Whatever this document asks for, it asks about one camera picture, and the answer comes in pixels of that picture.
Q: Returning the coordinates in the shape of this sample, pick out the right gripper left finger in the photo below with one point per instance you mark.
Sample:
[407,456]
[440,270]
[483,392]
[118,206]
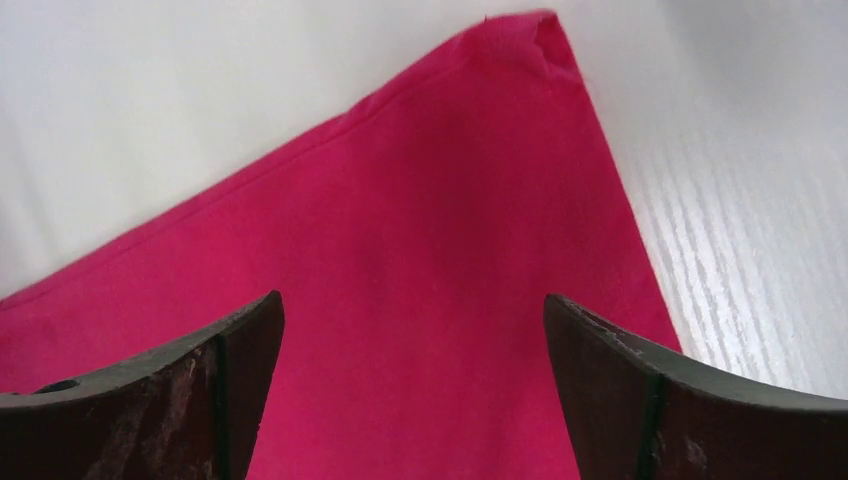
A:
[188,409]

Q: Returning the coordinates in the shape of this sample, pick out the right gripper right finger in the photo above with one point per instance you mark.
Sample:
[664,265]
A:
[637,410]

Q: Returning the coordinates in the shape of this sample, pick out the crimson red t shirt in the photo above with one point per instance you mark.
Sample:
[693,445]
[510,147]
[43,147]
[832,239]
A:
[413,240]

